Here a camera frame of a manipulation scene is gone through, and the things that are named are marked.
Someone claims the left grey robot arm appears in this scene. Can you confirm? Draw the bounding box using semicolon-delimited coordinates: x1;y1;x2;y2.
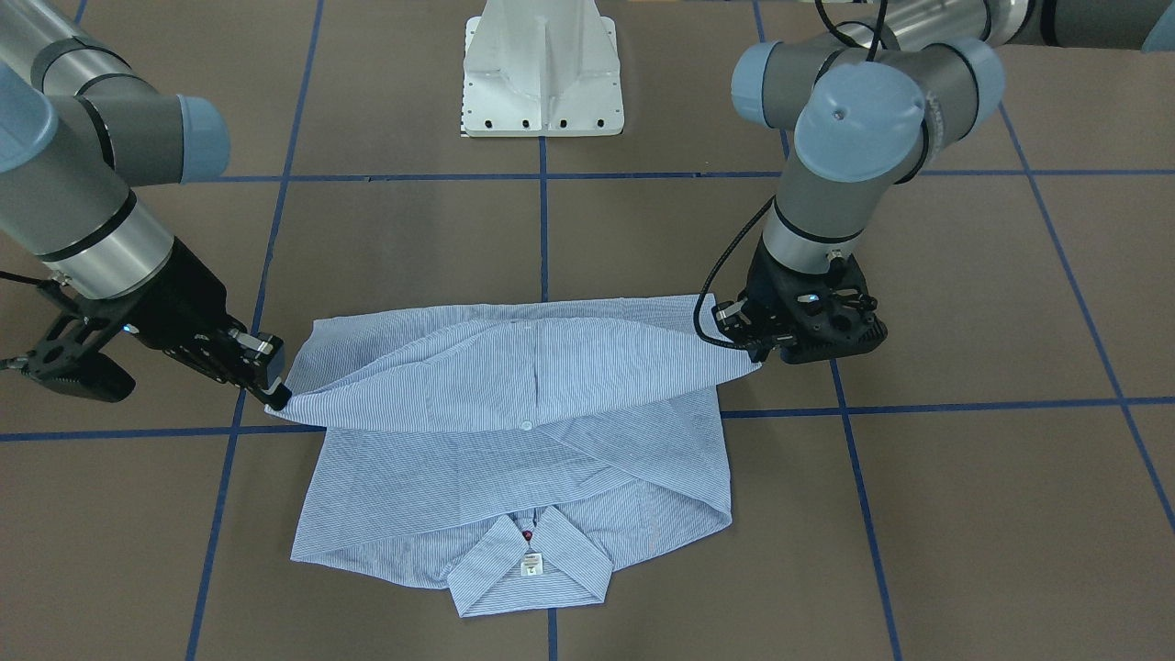
712;1;1171;364

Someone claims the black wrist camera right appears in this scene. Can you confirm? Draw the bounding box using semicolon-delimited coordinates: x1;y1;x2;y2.
16;313;136;403

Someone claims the blue striped button shirt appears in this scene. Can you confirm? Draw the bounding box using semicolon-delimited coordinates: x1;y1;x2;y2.
277;296;756;618

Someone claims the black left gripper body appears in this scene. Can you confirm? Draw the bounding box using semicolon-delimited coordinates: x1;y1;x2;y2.
743;241;889;364

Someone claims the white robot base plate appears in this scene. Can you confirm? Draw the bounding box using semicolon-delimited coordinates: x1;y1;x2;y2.
459;1;626;139

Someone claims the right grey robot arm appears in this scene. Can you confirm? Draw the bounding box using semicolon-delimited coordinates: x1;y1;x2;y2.
1;1;291;410

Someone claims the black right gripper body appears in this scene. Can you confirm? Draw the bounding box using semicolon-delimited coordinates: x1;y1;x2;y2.
110;238;248;379

